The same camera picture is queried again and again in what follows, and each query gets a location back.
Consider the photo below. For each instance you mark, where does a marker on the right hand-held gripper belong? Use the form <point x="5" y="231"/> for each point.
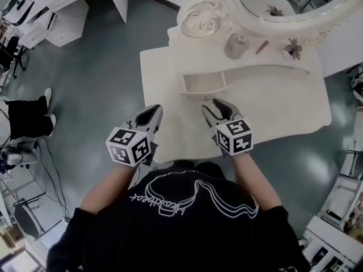
<point x="235" y="140"/>

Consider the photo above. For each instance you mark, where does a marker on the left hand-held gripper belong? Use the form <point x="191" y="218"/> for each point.
<point x="124" y="149"/>

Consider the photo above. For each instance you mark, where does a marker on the white ornate dressing table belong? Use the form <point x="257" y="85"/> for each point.
<point x="255" y="109"/>

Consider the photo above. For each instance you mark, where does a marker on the person's right forearm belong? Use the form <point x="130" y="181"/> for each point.
<point x="255" y="180"/>

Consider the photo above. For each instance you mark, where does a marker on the person's left forearm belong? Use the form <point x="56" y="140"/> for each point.
<point x="107" y="186"/>

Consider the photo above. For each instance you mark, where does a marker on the person's black trouser leg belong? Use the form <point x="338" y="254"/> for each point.
<point x="211" y="170"/>

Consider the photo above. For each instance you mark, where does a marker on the small brown stick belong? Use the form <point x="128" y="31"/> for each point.
<point x="262" y="47"/>

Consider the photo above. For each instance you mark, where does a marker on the person's black printed shirt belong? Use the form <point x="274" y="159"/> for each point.
<point x="175" y="237"/>

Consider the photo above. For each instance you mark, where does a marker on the grey shell chair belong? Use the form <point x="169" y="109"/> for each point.
<point x="17" y="154"/>

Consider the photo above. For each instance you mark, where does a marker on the white black sneaker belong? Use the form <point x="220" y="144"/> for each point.
<point x="358" y="85"/>

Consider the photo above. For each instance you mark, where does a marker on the white work table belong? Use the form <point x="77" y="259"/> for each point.
<point x="320" y="231"/>
<point x="340" y="197"/>

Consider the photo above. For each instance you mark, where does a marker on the black office chair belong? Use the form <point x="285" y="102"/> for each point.
<point x="11" y="50"/>

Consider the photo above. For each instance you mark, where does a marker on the oval mirror ornate white frame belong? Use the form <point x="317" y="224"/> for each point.
<point x="215" y="10"/>

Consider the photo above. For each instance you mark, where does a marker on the black frame chair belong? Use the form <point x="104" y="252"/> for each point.
<point x="27" y="220"/>

